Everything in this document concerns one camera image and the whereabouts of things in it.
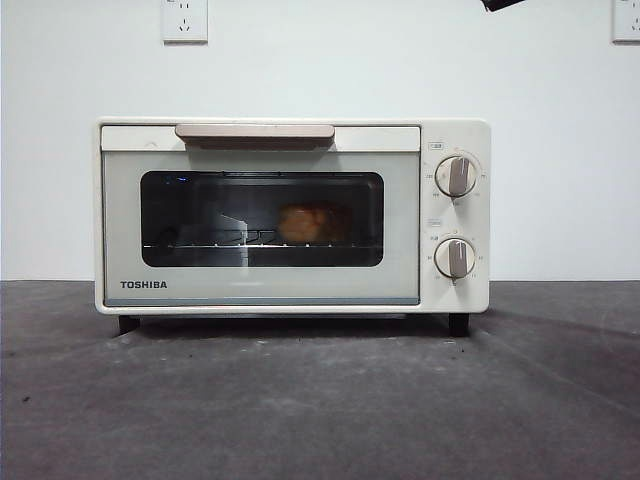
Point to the golden brown bread loaf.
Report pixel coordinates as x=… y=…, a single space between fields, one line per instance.
x=305 y=222

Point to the white wall socket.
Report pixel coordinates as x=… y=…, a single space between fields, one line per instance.
x=627 y=22
x=184 y=22

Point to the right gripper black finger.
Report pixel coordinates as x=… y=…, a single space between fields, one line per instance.
x=497 y=4

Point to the cream Toshiba toaster oven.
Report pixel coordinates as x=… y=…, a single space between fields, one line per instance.
x=465 y=300

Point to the cream round oven knob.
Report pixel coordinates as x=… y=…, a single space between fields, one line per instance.
x=455 y=176
x=455 y=258

